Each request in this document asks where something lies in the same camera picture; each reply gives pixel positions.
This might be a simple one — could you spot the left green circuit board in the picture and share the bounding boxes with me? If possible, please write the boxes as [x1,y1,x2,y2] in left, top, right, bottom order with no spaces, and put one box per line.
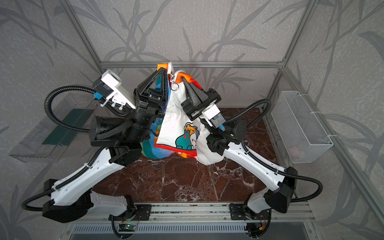
[119,223,137,232]

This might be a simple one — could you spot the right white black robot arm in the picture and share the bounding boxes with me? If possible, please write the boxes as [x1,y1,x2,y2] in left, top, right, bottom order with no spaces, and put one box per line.
[181,77,299,213]

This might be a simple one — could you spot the pink object in basket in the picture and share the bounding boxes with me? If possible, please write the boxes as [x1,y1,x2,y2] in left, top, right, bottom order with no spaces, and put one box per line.
[289,147,303,159]

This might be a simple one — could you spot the right black corrugated cable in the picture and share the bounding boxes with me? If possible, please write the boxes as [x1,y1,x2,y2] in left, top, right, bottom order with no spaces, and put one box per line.
[223,98,324,202]

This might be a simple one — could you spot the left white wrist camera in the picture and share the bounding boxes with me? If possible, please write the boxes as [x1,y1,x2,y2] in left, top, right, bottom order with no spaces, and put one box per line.
[92,70,136,110]

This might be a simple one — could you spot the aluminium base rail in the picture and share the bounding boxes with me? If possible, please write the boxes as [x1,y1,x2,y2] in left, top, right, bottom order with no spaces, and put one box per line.
[59,201,316,224]

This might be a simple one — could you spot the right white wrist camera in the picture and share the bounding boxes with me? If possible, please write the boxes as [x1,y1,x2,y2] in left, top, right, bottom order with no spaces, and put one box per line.
[200,103,226,131]

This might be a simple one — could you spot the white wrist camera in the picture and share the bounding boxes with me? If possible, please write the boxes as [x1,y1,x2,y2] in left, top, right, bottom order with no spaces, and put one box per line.
[200,103,226,131]
[92,70,136,110]

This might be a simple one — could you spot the left black corrugated cable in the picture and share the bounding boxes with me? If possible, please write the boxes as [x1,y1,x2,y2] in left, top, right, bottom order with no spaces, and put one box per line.
[20,85,131,212]

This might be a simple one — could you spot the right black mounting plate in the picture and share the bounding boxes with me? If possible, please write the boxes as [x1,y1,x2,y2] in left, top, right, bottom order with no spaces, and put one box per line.
[229,203,272,221]

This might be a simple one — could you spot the white wire mesh basket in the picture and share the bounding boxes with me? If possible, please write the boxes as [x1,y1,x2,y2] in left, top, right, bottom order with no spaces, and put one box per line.
[272,91,334,164]

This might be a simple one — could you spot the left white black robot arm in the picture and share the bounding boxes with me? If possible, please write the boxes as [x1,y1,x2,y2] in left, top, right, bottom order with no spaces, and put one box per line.
[42,66,172,223]

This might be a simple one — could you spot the clear plastic wall tray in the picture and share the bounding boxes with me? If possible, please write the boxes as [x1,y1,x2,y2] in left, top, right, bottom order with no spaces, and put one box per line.
[9,92,97,163]

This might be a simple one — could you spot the black corrugated cable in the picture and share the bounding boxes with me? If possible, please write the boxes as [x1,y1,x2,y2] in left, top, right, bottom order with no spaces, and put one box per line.
[223,98,324,202]
[20,85,131,212]

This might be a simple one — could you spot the aluminium frame of enclosure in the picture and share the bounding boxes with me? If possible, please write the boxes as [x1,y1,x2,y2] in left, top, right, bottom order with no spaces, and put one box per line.
[60,1,384,223]

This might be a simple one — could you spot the colourful rainbow kids jacket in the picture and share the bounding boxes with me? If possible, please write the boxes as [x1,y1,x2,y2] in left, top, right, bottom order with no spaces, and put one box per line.
[141,63,224,166]

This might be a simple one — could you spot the right circuit board with wires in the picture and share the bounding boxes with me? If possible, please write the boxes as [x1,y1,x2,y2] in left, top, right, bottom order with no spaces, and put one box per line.
[245,223,269,239]

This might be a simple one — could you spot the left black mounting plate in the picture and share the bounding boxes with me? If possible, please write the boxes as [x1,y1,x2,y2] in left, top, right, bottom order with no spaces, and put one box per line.
[127,204,152,221]

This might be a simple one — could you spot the black mounting plate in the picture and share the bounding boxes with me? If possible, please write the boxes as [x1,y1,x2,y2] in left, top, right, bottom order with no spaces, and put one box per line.
[229,203,272,221]
[127,204,152,221]

